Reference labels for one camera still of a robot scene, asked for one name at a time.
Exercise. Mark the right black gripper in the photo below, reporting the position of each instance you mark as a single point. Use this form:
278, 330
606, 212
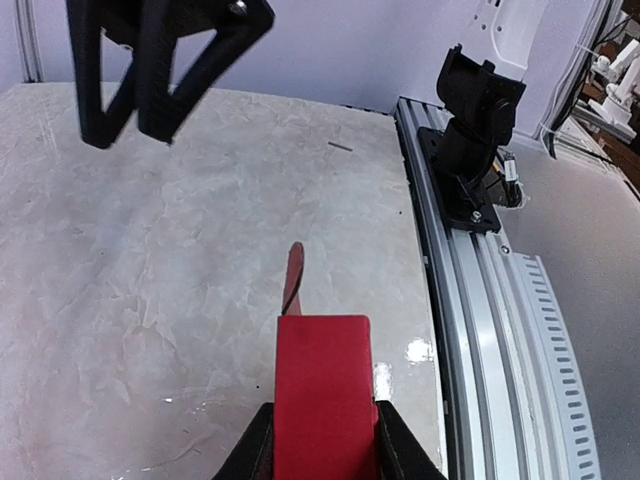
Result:
151, 30

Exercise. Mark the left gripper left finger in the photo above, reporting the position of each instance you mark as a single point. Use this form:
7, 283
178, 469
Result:
252, 456

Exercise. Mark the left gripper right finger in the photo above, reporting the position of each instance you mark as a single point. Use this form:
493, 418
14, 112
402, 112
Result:
399, 454

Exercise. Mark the red paper box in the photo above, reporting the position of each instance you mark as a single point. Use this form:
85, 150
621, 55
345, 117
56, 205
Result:
324, 412

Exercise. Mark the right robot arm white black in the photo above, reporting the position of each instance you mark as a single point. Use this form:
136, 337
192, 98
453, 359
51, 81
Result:
481, 81

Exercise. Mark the front aluminium rail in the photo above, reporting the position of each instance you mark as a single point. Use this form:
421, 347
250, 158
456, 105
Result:
514, 402

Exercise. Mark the right aluminium frame post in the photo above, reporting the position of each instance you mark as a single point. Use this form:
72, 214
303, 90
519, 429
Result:
27, 41

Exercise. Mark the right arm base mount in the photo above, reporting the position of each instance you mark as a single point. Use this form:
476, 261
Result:
470, 179

